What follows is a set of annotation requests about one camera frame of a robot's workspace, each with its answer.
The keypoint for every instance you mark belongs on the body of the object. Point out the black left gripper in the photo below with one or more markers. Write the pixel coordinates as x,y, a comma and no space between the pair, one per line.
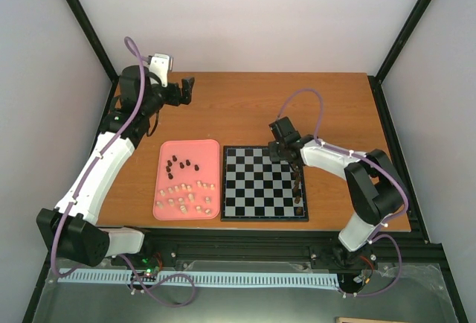
187,91

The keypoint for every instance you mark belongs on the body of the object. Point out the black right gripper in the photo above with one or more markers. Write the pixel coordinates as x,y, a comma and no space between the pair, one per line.
274,155

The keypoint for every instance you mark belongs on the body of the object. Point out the dark brown chess piece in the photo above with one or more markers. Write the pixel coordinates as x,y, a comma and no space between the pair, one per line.
296,169

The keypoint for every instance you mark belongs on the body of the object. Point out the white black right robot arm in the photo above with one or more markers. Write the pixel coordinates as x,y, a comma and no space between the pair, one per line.
377,192

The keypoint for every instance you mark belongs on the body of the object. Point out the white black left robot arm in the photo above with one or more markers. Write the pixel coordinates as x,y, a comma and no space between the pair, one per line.
70,230

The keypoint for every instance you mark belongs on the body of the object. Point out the group light wooden chess piece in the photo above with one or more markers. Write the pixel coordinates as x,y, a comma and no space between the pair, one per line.
184,209

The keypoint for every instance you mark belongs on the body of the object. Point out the black white chessboard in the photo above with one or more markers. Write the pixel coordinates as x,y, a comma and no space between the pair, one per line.
256,189

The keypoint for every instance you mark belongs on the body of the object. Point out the pink plastic tray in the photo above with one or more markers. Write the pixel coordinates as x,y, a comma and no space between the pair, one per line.
198,191

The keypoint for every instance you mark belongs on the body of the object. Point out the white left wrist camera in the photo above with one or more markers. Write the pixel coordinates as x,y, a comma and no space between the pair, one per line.
159,67

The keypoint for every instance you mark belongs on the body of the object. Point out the black aluminium frame post left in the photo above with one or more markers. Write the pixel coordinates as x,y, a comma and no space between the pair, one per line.
86,26

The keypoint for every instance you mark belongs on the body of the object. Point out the black aluminium frame post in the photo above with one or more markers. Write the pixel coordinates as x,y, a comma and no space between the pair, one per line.
402,38
86,26

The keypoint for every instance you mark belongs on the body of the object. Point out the light blue slotted cable duct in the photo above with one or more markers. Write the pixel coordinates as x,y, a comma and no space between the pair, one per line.
323,281

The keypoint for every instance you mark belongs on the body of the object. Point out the black side frame rail right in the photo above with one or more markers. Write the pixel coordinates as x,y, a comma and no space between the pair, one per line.
414,213

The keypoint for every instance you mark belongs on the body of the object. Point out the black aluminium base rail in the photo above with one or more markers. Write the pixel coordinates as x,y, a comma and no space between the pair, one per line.
321,249

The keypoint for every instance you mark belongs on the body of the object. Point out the black aluminium frame post right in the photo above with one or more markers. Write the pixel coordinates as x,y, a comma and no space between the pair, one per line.
402,38

